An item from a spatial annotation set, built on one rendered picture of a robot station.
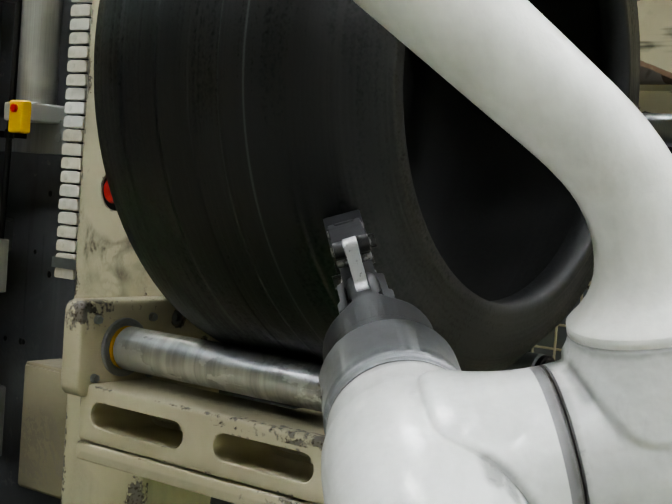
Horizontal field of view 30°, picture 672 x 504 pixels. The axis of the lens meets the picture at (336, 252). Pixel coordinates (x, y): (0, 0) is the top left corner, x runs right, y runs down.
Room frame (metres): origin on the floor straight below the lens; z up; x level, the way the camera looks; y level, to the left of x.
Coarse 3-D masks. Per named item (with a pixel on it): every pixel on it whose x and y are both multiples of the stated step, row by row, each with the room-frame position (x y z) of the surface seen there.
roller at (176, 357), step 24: (120, 336) 1.27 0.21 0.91; (144, 336) 1.25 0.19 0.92; (168, 336) 1.24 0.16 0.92; (120, 360) 1.27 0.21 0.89; (144, 360) 1.24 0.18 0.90; (168, 360) 1.22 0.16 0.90; (192, 360) 1.20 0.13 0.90; (216, 360) 1.18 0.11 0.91; (240, 360) 1.17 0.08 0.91; (264, 360) 1.15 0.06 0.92; (288, 360) 1.14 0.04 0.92; (312, 360) 1.14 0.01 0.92; (216, 384) 1.19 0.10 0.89; (240, 384) 1.16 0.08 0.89; (264, 384) 1.14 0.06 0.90; (288, 384) 1.13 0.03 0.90; (312, 384) 1.11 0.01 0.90; (312, 408) 1.12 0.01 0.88
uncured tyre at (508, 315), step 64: (128, 0) 1.08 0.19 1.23; (192, 0) 1.03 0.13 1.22; (256, 0) 0.99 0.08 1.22; (320, 0) 0.98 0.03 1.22; (576, 0) 1.43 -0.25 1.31; (128, 64) 1.07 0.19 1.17; (192, 64) 1.03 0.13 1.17; (256, 64) 0.98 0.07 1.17; (320, 64) 0.97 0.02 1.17; (384, 64) 1.00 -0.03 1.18; (128, 128) 1.08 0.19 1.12; (192, 128) 1.03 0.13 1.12; (256, 128) 0.99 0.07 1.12; (320, 128) 0.98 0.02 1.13; (384, 128) 1.00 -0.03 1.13; (448, 128) 1.55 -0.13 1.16; (128, 192) 1.11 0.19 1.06; (192, 192) 1.06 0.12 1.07; (256, 192) 1.01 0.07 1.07; (320, 192) 0.99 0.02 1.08; (384, 192) 1.01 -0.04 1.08; (448, 192) 1.53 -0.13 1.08; (512, 192) 1.48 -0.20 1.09; (192, 256) 1.10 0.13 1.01; (256, 256) 1.05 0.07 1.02; (320, 256) 1.01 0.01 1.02; (384, 256) 1.02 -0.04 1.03; (448, 256) 1.47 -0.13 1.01; (512, 256) 1.43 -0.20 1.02; (576, 256) 1.28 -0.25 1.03; (192, 320) 1.20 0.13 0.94; (256, 320) 1.12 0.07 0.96; (320, 320) 1.06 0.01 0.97; (448, 320) 1.10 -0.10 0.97; (512, 320) 1.18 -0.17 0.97
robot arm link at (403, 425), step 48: (384, 384) 0.68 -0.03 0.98; (432, 384) 0.67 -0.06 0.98; (480, 384) 0.66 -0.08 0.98; (528, 384) 0.66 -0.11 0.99; (336, 432) 0.67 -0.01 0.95; (384, 432) 0.64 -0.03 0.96; (432, 432) 0.63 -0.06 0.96; (480, 432) 0.63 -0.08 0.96; (528, 432) 0.63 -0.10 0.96; (336, 480) 0.65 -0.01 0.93; (384, 480) 0.61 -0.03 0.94; (432, 480) 0.60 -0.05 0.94; (480, 480) 0.61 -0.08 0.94; (528, 480) 0.62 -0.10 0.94; (576, 480) 0.63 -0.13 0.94
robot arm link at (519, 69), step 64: (384, 0) 0.61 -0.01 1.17; (448, 0) 0.61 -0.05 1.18; (512, 0) 0.62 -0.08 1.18; (448, 64) 0.63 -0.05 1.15; (512, 64) 0.62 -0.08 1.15; (576, 64) 0.63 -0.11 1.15; (512, 128) 0.64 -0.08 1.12; (576, 128) 0.63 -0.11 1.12; (640, 128) 0.63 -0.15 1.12; (576, 192) 0.65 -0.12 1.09; (640, 192) 0.63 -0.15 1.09; (640, 256) 0.64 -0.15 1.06; (576, 320) 0.67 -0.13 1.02; (640, 320) 0.63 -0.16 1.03; (576, 384) 0.65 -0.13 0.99; (640, 384) 0.63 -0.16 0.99; (576, 448) 0.63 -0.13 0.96; (640, 448) 0.63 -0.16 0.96
